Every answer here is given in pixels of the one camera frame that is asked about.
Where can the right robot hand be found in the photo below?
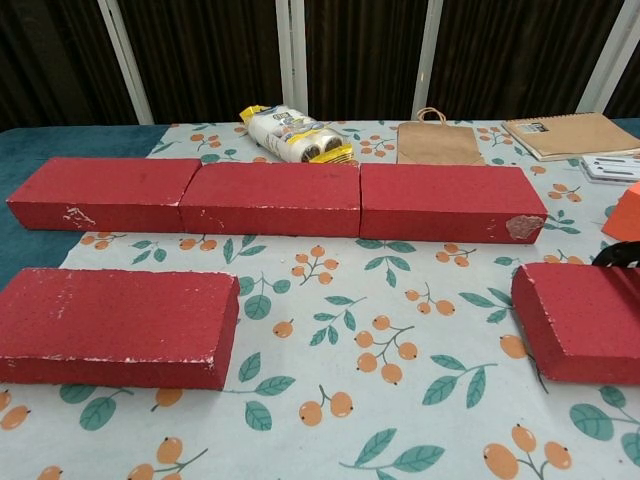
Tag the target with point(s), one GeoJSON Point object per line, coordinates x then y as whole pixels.
{"type": "Point", "coordinates": [622, 254]}

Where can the orange cube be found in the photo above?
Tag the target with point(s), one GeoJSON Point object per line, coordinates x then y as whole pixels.
{"type": "Point", "coordinates": [625, 215]}

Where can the brown paper bag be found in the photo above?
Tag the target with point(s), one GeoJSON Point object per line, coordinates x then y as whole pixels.
{"type": "Point", "coordinates": [437, 145]}

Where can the brown spiral notebook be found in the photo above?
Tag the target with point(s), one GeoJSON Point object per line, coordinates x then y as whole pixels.
{"type": "Point", "coordinates": [575, 135]}

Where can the white partition post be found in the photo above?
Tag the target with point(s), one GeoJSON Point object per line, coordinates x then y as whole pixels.
{"type": "Point", "coordinates": [429, 50]}
{"type": "Point", "coordinates": [125, 60]}
{"type": "Point", "coordinates": [292, 55]}
{"type": "Point", "coordinates": [607, 55]}

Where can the pack of bag rolls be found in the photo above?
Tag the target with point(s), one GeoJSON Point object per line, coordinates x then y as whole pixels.
{"type": "Point", "coordinates": [290, 132]}

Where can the white folding stand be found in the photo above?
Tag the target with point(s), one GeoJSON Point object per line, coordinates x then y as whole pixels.
{"type": "Point", "coordinates": [612, 170]}

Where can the floral print tablecloth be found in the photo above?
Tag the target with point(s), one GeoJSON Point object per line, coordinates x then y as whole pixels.
{"type": "Point", "coordinates": [350, 300]}

